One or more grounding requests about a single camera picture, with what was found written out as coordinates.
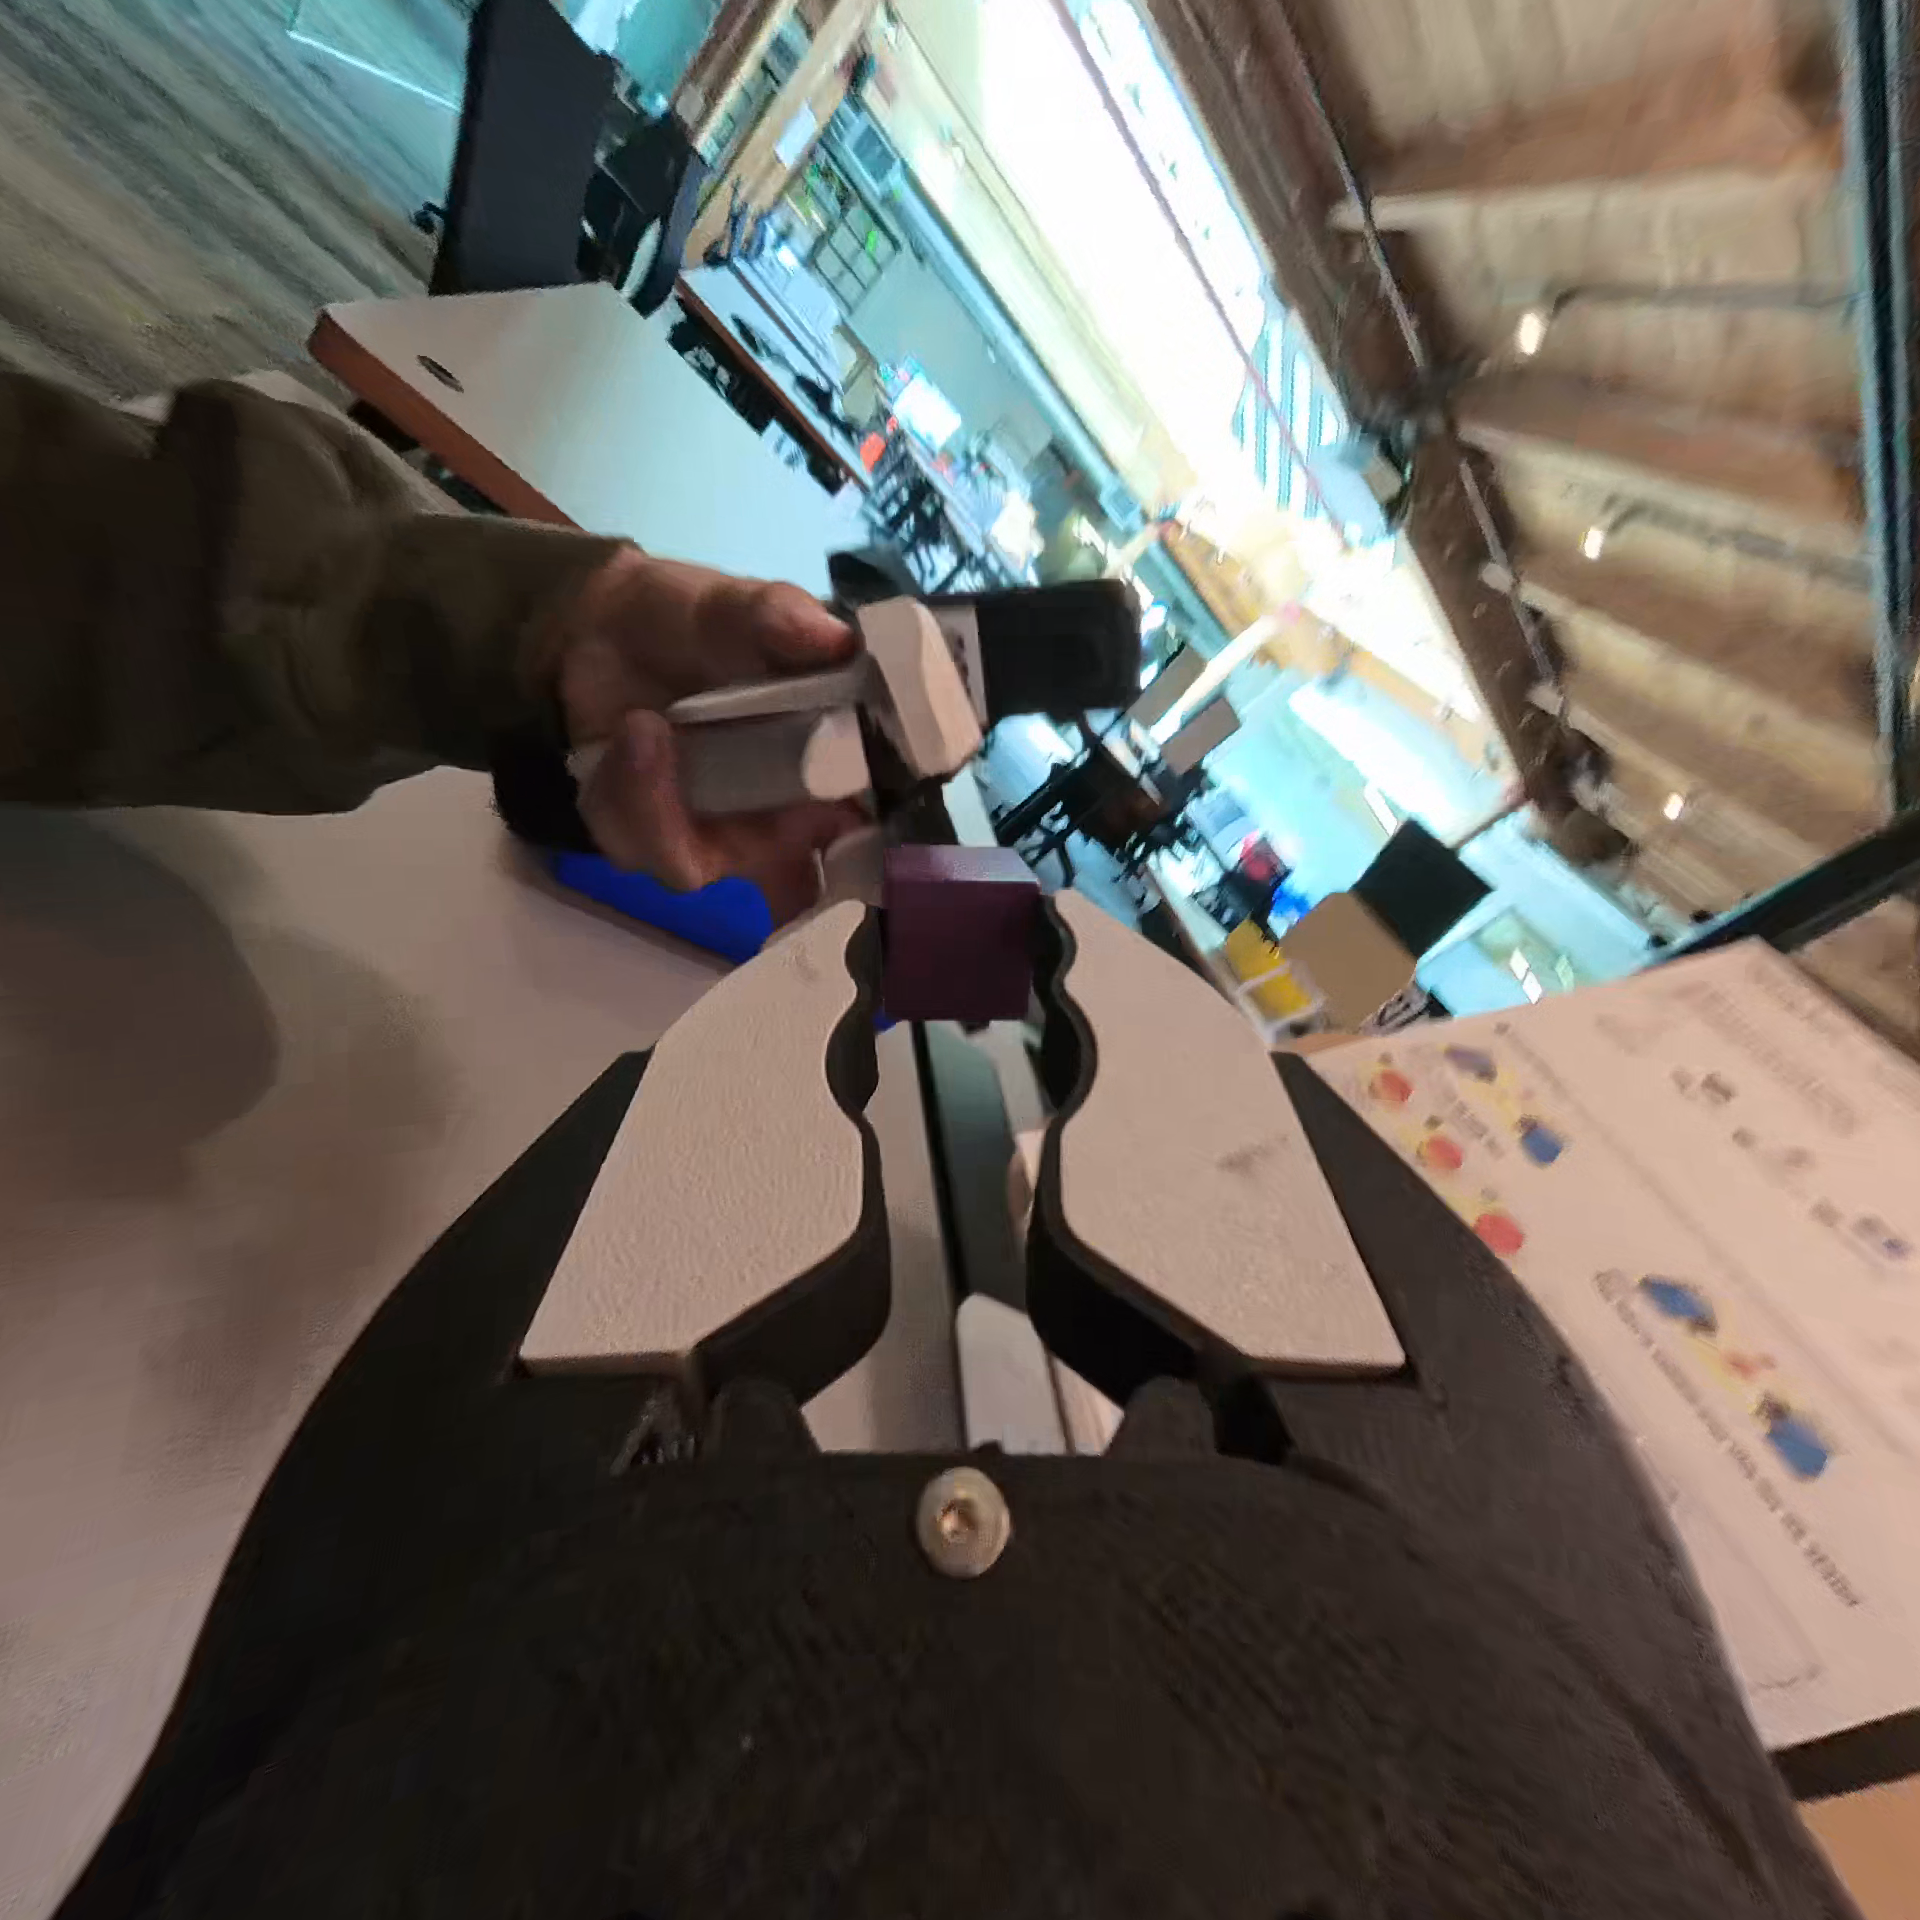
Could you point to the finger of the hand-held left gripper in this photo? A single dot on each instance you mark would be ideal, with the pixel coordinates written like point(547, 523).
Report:
point(854, 869)
point(927, 689)

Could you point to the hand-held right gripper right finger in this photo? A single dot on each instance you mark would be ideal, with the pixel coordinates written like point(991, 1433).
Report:
point(1215, 1184)

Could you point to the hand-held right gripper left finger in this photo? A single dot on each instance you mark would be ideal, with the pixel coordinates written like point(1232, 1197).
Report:
point(706, 1170)

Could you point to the purple cube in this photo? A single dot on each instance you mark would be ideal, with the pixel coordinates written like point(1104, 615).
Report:
point(960, 939)

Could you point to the blue plastic bin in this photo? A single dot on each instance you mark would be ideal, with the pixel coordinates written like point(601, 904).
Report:
point(674, 907)

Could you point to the person's left forearm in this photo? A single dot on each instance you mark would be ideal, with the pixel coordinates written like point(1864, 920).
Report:
point(269, 599)

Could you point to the person's left hand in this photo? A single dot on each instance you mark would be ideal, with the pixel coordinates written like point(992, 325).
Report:
point(632, 660)

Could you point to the yellow container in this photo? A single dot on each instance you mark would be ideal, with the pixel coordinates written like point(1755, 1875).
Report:
point(1266, 974)

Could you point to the black monitor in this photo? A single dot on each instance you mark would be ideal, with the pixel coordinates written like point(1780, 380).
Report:
point(1418, 884)

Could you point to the white background desk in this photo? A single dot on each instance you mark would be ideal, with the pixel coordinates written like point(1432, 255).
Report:
point(601, 405)

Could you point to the printed instruction sheet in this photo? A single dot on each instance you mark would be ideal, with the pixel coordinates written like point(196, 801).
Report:
point(1680, 1275)

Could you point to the black office chair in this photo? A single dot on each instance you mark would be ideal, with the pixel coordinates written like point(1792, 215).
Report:
point(645, 211)

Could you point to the black partition panel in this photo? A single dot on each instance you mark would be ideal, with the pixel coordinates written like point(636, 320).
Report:
point(518, 150)

